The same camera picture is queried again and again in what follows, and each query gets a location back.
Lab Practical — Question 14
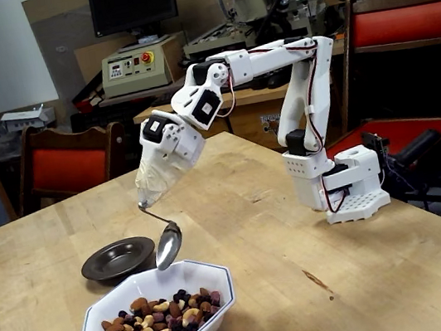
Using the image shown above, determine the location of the white router box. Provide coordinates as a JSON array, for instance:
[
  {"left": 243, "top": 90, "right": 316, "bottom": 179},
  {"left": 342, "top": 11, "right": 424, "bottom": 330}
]
[{"left": 0, "top": 101, "right": 58, "bottom": 136}]

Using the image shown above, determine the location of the black circuit board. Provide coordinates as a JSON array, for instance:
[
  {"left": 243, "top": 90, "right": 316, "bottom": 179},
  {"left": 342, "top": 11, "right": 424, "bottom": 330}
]
[{"left": 360, "top": 128, "right": 393, "bottom": 160}]

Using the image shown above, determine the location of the small wooden red-cushioned chair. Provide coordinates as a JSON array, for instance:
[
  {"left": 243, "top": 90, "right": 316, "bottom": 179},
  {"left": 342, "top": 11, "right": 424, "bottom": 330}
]
[{"left": 6, "top": 111, "right": 137, "bottom": 217}]

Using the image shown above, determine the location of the dark brown dish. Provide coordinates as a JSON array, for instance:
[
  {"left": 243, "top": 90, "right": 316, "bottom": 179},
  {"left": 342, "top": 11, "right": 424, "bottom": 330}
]
[{"left": 76, "top": 233, "right": 162, "bottom": 285}]

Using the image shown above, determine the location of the grey board panel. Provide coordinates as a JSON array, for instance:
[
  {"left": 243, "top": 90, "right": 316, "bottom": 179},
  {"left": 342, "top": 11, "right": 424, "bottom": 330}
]
[{"left": 21, "top": 0, "right": 111, "bottom": 119}]

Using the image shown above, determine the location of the bent metal spoon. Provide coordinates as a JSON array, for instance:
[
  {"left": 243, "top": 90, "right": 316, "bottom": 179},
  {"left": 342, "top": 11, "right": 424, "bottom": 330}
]
[{"left": 137, "top": 195, "right": 188, "bottom": 275}]

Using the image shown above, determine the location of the large wooden red-cushioned chair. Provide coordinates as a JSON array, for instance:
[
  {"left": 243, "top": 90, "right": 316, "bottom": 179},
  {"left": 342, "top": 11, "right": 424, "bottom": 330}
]
[{"left": 303, "top": 0, "right": 441, "bottom": 248}]

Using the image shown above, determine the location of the black computer monitor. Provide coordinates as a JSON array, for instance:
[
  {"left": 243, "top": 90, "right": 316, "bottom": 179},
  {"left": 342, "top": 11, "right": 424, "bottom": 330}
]
[{"left": 88, "top": 0, "right": 184, "bottom": 54}]

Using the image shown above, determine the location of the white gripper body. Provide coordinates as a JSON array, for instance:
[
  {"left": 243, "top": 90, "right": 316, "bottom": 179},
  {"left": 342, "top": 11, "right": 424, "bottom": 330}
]
[{"left": 135, "top": 108, "right": 209, "bottom": 174}]

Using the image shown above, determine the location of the wooden workbench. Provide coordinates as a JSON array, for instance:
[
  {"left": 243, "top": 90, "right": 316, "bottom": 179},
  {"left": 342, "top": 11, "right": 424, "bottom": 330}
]
[{"left": 129, "top": 63, "right": 346, "bottom": 173}]

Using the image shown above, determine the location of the black mouse device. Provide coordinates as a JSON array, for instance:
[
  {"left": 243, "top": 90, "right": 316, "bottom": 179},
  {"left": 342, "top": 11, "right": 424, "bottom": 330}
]
[{"left": 250, "top": 70, "right": 295, "bottom": 93}]

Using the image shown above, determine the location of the beige masking tape wrap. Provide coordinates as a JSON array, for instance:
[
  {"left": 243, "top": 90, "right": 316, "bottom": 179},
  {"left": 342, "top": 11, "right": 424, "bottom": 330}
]
[{"left": 128, "top": 137, "right": 193, "bottom": 209}]

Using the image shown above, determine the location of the mixed nuts pile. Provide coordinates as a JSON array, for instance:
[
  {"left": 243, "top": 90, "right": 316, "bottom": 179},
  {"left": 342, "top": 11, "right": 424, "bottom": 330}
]
[{"left": 94, "top": 282, "right": 227, "bottom": 331}]

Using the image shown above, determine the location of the white octagonal bowl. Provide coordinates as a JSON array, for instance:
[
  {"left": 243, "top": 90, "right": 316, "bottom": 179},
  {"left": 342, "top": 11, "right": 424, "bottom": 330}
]
[{"left": 69, "top": 251, "right": 242, "bottom": 331}]

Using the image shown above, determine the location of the black keyboard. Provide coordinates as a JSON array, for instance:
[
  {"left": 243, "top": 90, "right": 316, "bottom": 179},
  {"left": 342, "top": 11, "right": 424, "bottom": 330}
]
[{"left": 148, "top": 71, "right": 276, "bottom": 109}]

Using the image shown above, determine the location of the black cylinder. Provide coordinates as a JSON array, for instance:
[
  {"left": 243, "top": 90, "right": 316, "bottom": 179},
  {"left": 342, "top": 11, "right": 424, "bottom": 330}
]
[{"left": 392, "top": 127, "right": 441, "bottom": 168}]

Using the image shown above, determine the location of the beige control box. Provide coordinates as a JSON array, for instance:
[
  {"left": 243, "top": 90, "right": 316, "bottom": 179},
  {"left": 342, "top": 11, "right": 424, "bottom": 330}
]
[{"left": 95, "top": 33, "right": 187, "bottom": 100}]

